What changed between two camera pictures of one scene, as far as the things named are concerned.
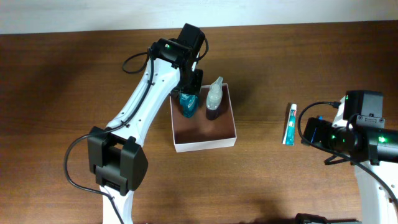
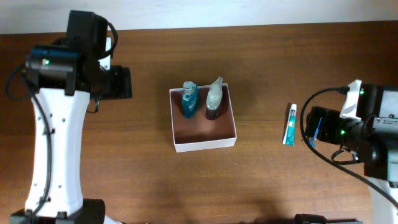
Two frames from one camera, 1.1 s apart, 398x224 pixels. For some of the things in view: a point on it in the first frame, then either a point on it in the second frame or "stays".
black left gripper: [196, 86] -> [123, 89]
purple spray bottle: [214, 99] stays
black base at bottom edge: [306, 218] stays
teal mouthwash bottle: [189, 104] stays
